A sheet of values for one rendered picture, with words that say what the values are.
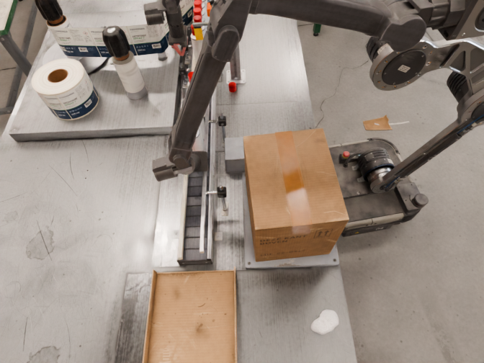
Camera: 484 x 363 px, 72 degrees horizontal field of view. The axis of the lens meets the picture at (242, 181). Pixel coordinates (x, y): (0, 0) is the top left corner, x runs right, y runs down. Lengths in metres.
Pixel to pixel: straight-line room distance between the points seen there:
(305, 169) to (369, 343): 1.25
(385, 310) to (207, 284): 1.18
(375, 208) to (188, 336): 1.25
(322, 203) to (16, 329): 0.99
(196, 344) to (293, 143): 0.65
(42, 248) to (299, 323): 0.89
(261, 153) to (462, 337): 1.56
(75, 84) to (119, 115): 0.19
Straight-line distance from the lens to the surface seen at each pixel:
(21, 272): 1.35
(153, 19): 1.33
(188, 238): 1.11
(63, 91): 1.45
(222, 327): 1.08
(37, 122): 1.62
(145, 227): 1.22
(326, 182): 0.92
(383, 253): 2.13
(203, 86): 0.79
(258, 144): 0.97
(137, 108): 1.48
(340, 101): 2.71
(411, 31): 0.85
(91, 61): 1.77
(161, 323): 1.11
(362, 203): 1.95
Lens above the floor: 1.90
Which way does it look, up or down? 59 degrees down
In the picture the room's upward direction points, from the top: 5 degrees counter-clockwise
